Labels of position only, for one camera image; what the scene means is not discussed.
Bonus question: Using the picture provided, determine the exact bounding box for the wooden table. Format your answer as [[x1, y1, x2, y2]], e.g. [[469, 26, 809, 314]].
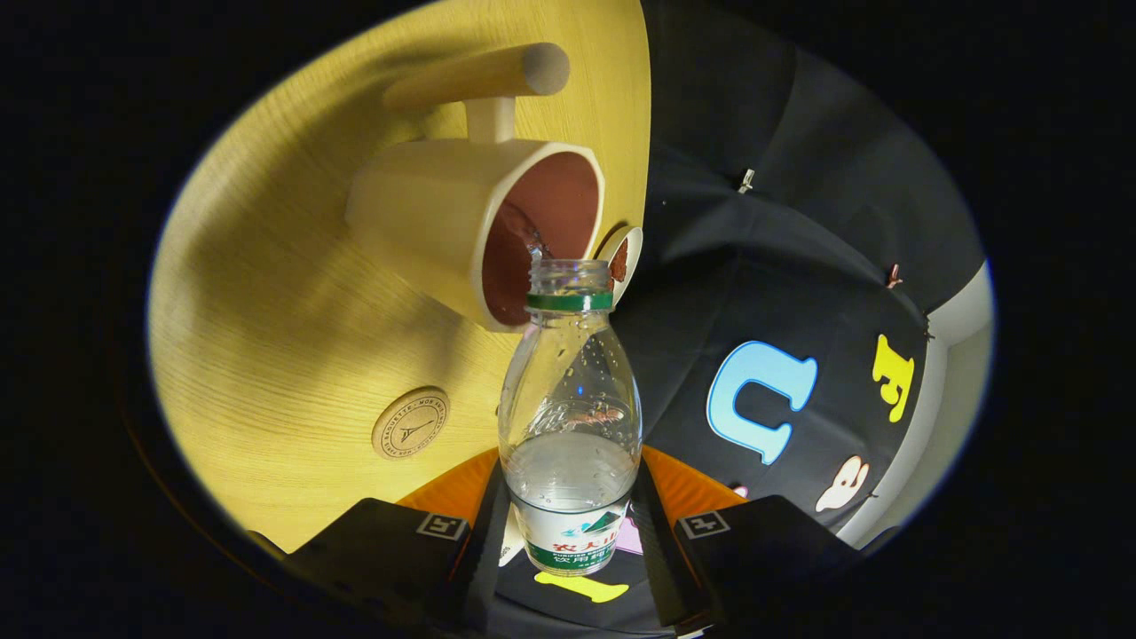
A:
[[146, 0, 653, 556]]

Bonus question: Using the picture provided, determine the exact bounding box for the clear plastic juice bottle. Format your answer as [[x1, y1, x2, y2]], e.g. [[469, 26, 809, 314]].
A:
[[498, 258, 643, 578]]

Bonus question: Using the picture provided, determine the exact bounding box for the white plate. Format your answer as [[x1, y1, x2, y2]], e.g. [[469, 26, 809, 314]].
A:
[[596, 225, 643, 307]]

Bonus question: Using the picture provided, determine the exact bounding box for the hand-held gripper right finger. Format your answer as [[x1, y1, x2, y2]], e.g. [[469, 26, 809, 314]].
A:
[[632, 444, 864, 636]]

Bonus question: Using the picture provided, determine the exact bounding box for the black backdrop cloth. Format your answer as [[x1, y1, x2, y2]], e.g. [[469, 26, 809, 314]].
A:
[[493, 0, 988, 636]]

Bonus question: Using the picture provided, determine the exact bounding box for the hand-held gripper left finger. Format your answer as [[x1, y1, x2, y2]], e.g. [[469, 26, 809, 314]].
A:
[[282, 446, 513, 636]]

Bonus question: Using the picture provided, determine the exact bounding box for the beige cup with wooden handle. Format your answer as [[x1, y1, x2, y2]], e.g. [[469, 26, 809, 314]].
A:
[[344, 43, 606, 334]]

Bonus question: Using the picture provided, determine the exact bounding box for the round cork coaster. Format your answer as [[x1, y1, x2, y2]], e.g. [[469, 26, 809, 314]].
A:
[[371, 386, 451, 462]]

